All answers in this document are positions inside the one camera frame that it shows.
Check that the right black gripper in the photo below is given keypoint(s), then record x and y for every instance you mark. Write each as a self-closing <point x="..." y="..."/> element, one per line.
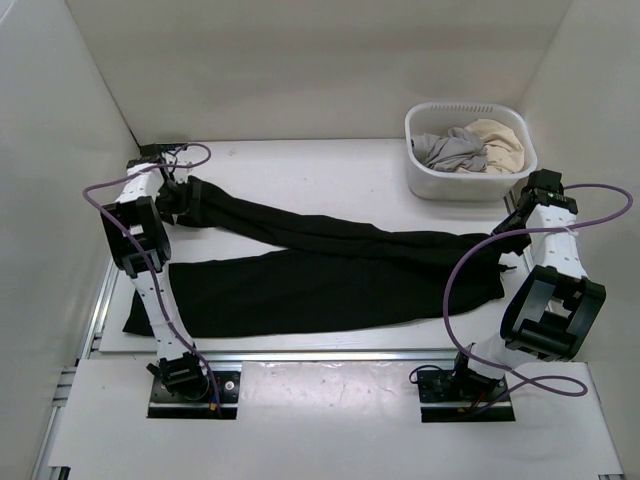
<point x="516" y="246"/>

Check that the black trousers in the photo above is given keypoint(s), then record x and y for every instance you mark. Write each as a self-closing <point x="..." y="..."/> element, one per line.
<point x="326" y="275"/>

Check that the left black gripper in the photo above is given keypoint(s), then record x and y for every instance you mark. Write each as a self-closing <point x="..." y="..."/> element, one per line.
<point x="182" y="207"/>

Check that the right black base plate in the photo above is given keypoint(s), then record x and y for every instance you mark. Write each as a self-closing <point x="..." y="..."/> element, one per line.
<point x="446" y="397"/>

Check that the beige garment in basket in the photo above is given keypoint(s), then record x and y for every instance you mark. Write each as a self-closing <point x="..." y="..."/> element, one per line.
<point x="505" y="153"/>

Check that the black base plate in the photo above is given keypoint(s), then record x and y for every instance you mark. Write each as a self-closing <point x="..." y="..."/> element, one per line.
<point x="164" y="404"/>
<point x="446" y="397"/>

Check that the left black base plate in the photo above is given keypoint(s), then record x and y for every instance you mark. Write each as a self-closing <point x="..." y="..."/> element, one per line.
<point x="164" y="404"/>

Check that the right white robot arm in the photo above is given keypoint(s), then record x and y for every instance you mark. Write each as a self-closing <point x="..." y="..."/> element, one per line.
<point x="551" y="314"/>

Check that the grey garment in basket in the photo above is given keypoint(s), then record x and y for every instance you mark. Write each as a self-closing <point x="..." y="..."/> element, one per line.
<point x="456" y="150"/>

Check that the white plastic laundry basket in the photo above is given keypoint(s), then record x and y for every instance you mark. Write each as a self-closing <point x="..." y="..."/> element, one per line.
<point x="437" y="118"/>

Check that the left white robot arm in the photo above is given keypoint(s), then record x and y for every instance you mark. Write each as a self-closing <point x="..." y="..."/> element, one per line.
<point x="140" y="247"/>

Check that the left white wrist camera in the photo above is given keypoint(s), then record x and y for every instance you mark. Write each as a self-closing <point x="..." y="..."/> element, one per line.
<point x="180" y="170"/>

